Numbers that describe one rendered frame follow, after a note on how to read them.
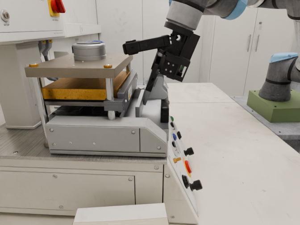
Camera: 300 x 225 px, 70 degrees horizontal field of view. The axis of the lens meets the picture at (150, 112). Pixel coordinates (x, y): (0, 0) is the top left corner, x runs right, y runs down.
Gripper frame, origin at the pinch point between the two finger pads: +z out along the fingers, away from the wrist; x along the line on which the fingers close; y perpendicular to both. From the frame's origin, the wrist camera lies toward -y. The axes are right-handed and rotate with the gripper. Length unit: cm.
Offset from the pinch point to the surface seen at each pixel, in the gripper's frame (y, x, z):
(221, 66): 84, 220, 0
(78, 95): -14.0, -10.2, 0.7
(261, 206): 38.2, -10.1, 13.1
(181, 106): 25, 65, 18
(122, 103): -4.1, -13.6, -2.4
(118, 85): -6.6, -6.4, -3.5
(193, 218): 19.8, -16.9, 17.3
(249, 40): 101, 220, -40
